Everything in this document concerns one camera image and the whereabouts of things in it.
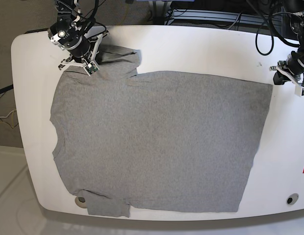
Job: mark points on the grey T-shirt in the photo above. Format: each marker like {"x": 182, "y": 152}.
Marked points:
{"x": 165, "y": 140}

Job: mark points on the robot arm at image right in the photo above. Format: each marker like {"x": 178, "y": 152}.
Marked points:
{"x": 293, "y": 10}

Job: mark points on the aluminium extrusion frame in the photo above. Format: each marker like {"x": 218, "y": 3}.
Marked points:
{"x": 213, "y": 16}

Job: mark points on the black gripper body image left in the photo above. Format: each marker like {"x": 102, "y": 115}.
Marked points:
{"x": 81, "y": 52}

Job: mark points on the beige table cable grommet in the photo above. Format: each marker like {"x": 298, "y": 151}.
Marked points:
{"x": 80, "y": 202}

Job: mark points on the grey table cable grommet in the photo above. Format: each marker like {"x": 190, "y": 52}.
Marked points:
{"x": 292, "y": 199}

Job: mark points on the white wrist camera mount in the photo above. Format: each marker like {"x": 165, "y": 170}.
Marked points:
{"x": 93, "y": 66}
{"x": 298, "y": 81}

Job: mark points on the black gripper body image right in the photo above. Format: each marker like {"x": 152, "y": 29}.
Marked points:
{"x": 295, "y": 63}

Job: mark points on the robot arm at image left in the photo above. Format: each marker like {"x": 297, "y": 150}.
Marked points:
{"x": 69, "y": 31}

